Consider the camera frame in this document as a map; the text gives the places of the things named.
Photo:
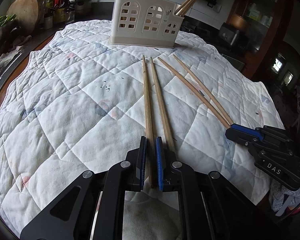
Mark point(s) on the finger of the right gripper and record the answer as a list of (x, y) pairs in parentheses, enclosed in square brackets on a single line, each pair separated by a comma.
[(239, 137), (254, 132)]

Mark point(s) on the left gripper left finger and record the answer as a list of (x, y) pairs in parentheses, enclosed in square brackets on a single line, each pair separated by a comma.
[(92, 206)]

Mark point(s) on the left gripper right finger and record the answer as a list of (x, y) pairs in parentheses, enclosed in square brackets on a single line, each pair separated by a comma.
[(210, 207)]

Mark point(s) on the dark wooden chopstick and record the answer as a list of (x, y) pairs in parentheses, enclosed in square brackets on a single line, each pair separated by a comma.
[(149, 126), (162, 109)]

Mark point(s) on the black countertop appliance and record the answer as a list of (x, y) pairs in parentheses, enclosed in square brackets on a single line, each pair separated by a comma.
[(230, 34)]

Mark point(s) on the white quilted cloth mat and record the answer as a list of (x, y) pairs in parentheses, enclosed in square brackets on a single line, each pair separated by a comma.
[(79, 105)]

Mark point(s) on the wooden glass door cabinet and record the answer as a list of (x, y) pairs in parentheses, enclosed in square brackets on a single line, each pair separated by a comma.
[(266, 22)]

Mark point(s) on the white plastic utensil holder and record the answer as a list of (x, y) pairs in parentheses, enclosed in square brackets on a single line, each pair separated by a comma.
[(150, 23)]

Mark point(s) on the grey dish rag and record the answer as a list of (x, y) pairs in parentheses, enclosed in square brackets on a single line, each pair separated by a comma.
[(5, 59)]

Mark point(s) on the small white seasoning jar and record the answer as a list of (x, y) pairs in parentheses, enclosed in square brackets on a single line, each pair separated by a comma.
[(48, 22)]

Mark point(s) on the steel pressure cooker pot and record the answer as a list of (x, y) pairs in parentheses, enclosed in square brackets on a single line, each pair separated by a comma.
[(82, 8)]

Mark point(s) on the steel bowl of greens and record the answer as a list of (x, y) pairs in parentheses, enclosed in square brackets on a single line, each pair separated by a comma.
[(7, 24)]

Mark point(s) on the yellow cap oil bottle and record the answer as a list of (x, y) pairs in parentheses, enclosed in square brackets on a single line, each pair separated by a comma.
[(47, 8)]

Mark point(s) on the round wooden cutting board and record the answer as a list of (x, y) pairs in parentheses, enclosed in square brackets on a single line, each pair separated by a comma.
[(27, 13)]

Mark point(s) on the dark soy sauce bottle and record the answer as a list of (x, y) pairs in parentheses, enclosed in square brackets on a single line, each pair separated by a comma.
[(62, 8)]

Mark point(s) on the white wall socket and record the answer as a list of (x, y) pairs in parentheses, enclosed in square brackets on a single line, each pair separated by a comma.
[(217, 8)]

